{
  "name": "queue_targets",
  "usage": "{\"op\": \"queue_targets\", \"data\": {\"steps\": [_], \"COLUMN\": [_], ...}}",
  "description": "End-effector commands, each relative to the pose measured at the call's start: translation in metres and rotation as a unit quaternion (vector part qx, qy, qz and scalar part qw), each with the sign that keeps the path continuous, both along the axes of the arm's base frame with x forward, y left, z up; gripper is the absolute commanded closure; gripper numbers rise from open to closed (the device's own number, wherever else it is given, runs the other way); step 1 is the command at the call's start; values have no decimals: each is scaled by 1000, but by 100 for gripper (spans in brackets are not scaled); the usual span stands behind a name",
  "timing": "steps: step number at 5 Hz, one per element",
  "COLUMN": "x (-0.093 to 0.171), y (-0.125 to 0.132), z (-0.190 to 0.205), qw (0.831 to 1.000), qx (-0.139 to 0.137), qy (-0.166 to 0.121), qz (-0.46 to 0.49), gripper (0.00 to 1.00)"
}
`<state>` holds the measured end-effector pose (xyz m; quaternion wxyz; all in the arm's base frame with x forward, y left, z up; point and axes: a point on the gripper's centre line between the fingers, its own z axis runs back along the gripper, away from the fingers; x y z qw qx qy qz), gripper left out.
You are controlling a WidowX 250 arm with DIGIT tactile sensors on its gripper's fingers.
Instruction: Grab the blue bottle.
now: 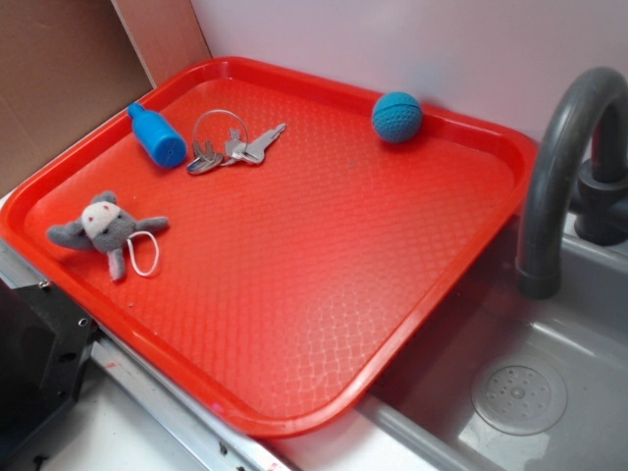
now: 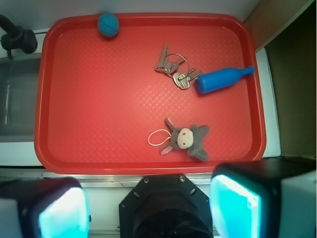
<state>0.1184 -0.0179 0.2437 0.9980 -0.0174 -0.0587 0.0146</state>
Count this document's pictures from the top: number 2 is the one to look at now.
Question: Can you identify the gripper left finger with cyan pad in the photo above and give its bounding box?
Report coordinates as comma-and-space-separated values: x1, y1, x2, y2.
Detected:
0, 177, 90, 238

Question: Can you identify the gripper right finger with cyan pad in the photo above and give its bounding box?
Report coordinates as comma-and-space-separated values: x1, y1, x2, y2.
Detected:
210, 158, 317, 238

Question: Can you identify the blue plastic bottle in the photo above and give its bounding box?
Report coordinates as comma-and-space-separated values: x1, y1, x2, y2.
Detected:
195, 66, 255, 94

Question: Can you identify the red plastic tray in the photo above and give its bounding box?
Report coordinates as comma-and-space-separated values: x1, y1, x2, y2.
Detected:
35, 13, 266, 175

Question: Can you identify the steel sink basin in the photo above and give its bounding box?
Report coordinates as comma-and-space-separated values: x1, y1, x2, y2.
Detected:
0, 53, 41, 142

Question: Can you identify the silver key bunch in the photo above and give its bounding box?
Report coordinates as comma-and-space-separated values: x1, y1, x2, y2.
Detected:
154, 44, 203, 90

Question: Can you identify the black faucet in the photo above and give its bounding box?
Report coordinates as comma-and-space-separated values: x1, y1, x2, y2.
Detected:
0, 14, 38, 60

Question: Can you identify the blue ball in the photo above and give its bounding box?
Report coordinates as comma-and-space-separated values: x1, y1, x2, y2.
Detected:
98, 13, 119, 37

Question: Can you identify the grey plush donkey keychain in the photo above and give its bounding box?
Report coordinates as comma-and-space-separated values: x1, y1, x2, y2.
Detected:
147, 118, 210, 161

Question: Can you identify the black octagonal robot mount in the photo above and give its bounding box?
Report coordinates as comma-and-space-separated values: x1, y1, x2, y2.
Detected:
118, 175, 213, 238

